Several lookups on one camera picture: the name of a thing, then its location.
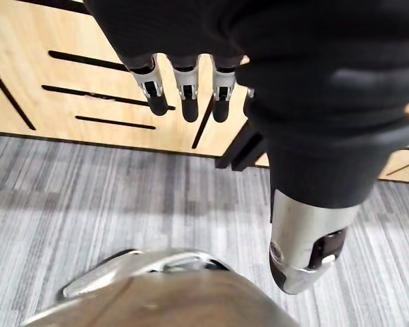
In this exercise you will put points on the light wooden slotted cabinet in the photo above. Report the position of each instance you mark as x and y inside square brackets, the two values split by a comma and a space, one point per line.
[71, 85]

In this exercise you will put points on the silver robot leg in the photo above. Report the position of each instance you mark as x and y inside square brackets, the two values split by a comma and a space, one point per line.
[163, 293]

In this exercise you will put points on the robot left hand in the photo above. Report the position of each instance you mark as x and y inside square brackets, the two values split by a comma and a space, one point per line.
[293, 85]

